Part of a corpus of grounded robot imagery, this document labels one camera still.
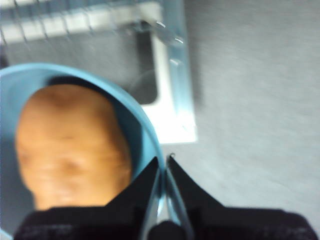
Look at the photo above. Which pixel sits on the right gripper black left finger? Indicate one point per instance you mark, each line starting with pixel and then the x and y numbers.
pixel 100 222

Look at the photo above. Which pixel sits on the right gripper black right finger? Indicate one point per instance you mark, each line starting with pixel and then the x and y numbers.
pixel 237 225

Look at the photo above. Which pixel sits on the brown potato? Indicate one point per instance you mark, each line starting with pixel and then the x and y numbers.
pixel 72 145

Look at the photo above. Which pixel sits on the blue ribbed bowl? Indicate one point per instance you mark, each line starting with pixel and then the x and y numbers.
pixel 140 130

